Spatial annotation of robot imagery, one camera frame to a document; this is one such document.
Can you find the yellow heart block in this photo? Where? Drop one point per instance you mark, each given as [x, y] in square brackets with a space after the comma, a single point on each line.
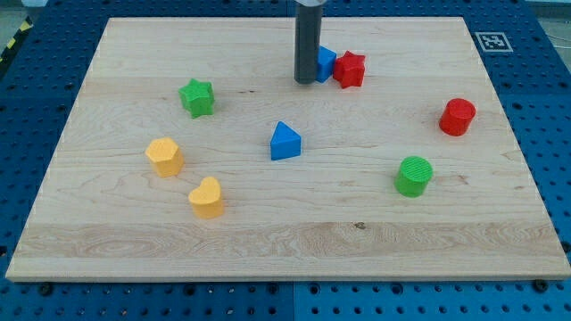
[206, 199]

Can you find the green star block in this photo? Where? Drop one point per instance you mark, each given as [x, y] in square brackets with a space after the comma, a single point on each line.
[197, 98]

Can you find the blue cube block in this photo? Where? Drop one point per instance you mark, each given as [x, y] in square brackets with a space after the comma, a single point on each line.
[326, 63]

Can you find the light wooden board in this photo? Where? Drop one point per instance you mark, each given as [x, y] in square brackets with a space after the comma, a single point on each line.
[333, 213]

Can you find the red cylinder block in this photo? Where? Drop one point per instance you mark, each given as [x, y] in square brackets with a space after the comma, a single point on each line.
[457, 117]

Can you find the green cylinder block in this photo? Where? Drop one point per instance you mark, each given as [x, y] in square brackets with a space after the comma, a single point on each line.
[413, 176]

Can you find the red star block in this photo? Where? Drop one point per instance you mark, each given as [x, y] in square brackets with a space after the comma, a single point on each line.
[349, 69]

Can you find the blue triangle block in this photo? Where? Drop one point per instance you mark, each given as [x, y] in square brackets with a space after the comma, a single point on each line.
[285, 143]

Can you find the yellow hexagon block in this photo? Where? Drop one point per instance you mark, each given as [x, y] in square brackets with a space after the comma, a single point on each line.
[165, 157]

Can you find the white fiducial marker tag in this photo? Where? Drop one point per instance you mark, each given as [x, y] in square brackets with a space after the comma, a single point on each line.
[493, 42]

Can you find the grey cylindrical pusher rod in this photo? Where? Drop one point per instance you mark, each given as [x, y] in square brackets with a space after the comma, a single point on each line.
[308, 17]

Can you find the yellow black hazard tape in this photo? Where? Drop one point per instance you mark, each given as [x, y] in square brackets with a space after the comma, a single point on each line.
[14, 44]

